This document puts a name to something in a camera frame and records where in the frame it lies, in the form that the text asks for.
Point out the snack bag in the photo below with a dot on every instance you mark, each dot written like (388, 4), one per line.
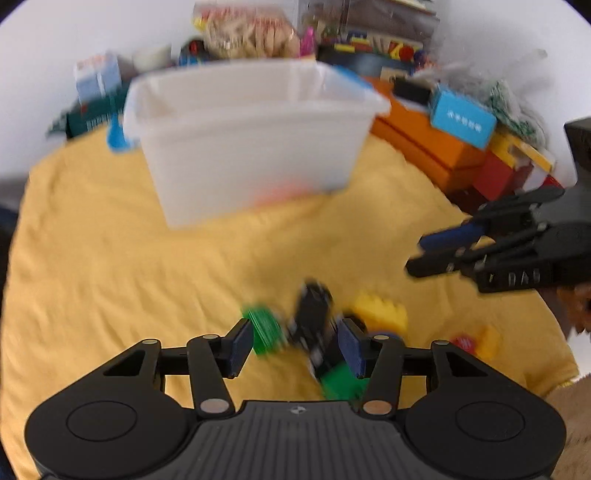
(246, 31)

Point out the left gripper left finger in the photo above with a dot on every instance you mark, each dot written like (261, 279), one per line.
(236, 347)

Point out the yellow cloth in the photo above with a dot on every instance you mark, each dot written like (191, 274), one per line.
(94, 269)

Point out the green book box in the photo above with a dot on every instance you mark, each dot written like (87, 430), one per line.
(81, 118)

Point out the light blue box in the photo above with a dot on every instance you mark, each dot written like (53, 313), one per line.
(462, 117)

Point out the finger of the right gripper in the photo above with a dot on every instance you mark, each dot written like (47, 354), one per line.
(463, 235)
(440, 262)

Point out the small red toy block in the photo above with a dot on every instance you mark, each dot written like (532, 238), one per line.
(466, 343)

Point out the white plastic bin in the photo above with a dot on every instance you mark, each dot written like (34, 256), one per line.
(230, 135)

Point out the red box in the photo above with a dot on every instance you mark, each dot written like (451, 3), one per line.
(501, 175)

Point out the green building brick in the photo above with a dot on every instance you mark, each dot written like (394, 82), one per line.
(340, 384)

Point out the orange box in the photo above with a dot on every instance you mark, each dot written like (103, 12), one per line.
(450, 163)

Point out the green stamp toy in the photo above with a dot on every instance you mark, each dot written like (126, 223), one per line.
(268, 335)

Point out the black striped toy car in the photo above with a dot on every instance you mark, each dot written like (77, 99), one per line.
(312, 328)

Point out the yellow building brick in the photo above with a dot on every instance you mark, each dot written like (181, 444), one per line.
(381, 315)

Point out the white bowl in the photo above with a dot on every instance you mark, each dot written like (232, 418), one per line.
(151, 59)

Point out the tissue pack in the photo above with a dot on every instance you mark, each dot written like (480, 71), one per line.
(96, 76)

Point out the dark blue toy figure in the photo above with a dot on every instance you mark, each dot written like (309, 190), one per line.
(385, 336)

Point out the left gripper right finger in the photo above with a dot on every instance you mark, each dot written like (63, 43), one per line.
(354, 345)

